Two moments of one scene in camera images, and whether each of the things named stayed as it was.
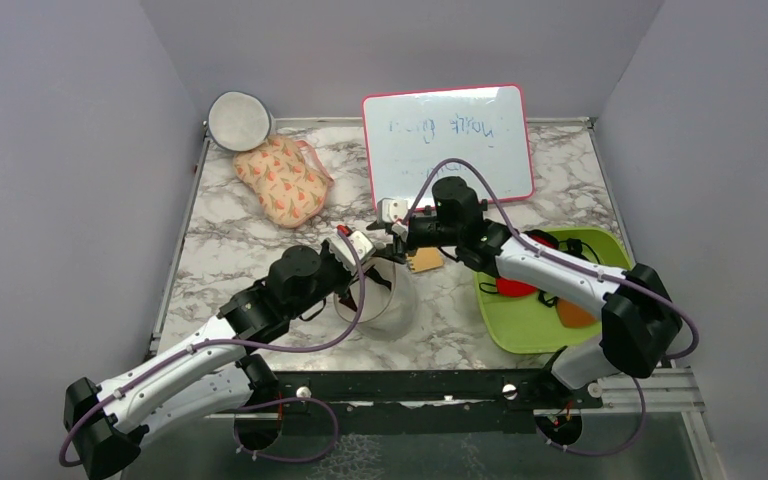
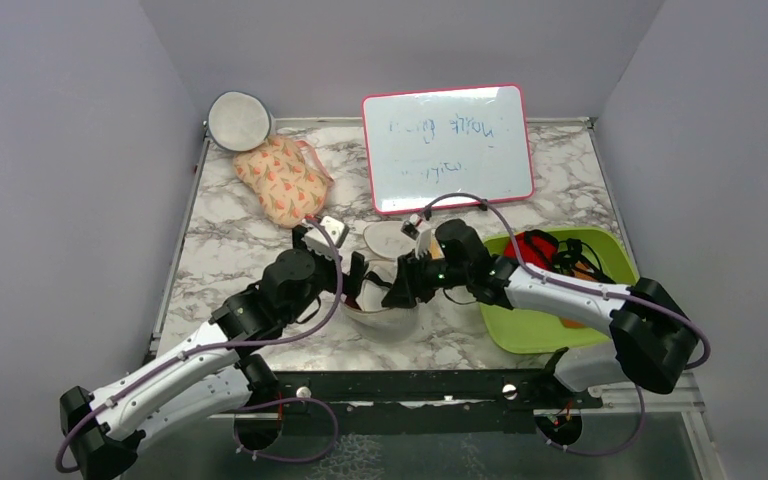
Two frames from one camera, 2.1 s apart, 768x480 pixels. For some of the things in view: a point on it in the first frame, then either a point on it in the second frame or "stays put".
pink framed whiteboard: (407, 133) stays put
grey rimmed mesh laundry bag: (240, 121) stays put
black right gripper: (399, 248) to (409, 285)
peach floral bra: (288, 178) stays put
